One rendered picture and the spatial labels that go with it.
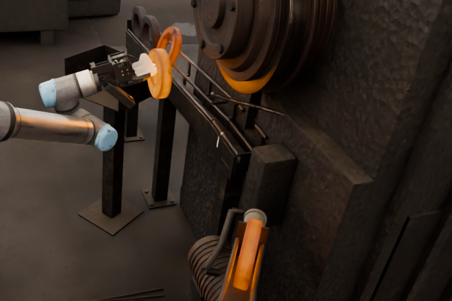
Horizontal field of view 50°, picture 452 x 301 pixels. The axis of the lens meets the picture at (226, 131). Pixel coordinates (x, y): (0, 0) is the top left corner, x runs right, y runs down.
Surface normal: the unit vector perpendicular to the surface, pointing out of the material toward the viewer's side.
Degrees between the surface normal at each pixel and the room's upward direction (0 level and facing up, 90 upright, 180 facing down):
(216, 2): 90
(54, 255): 1
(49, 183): 1
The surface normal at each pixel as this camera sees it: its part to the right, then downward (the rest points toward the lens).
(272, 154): 0.14, -0.84
